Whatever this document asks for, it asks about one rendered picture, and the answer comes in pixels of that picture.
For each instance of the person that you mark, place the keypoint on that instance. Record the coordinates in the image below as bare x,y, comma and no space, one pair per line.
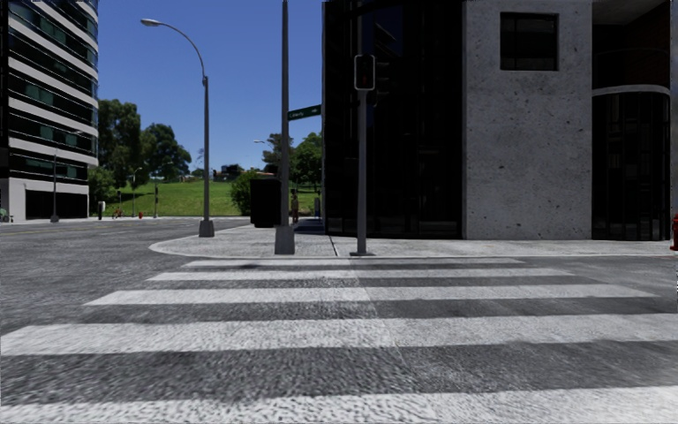
294,208

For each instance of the traffic light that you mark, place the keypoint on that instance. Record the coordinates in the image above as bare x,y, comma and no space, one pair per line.
155,200
362,159

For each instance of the trees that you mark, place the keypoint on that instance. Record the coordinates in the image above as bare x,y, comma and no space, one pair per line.
299,159
135,148

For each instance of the dark box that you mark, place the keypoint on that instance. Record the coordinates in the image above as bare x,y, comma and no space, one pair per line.
265,202

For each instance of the green bush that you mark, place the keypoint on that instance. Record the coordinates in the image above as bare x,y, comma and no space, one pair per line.
242,192

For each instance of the grey street lamp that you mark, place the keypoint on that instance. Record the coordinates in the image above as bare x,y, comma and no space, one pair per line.
54,185
206,159
133,193
262,142

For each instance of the pale concrete building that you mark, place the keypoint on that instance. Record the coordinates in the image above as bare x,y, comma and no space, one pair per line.
527,159

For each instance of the white banded glass building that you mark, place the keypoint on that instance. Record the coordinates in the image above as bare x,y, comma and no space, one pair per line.
47,100

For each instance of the sign on a post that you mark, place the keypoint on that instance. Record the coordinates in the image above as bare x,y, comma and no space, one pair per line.
285,159

